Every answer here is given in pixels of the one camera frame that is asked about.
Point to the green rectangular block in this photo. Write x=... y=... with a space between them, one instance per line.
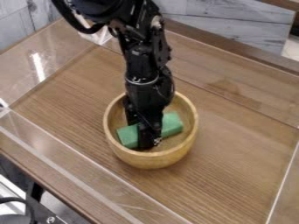
x=128 y=136

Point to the black table leg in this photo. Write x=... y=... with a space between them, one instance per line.
x=36 y=192

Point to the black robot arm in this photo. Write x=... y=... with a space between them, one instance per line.
x=136 y=24

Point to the black metal base bracket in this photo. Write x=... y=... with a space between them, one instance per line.
x=43 y=215

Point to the brown wooden bowl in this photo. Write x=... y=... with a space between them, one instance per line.
x=172 y=148

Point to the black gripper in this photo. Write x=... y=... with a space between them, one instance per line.
x=147 y=97

